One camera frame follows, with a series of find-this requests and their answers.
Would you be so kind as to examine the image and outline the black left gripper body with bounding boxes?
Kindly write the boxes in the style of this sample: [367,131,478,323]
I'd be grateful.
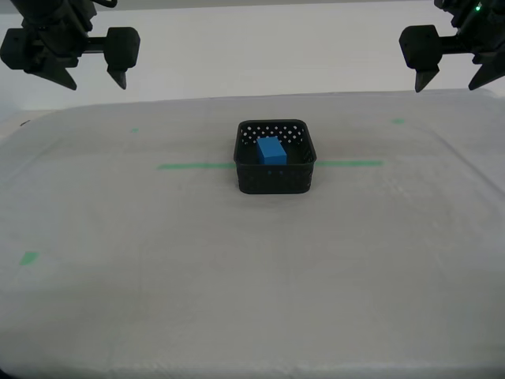
[9,0,118,68]

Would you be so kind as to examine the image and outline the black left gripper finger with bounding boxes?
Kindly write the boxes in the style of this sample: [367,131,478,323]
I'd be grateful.
[0,28,78,92]
[103,26,141,91]

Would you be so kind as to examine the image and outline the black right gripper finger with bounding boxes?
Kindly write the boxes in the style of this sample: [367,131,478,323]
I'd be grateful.
[467,50,505,92]
[398,24,442,94]

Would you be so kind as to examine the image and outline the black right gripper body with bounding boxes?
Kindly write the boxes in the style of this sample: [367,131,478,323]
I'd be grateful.
[432,0,505,59]

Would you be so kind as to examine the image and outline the blue rectangular block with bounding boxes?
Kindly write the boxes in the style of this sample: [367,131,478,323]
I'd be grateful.
[256,137,288,166]

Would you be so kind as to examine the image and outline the black perforated plastic basket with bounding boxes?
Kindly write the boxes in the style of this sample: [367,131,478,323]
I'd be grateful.
[232,118,319,195]

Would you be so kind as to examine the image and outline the long green tape strip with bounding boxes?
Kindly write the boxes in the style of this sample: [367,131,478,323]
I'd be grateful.
[156,159,384,171]

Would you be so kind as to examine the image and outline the white foam table cover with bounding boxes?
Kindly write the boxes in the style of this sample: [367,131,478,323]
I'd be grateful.
[0,88,505,379]

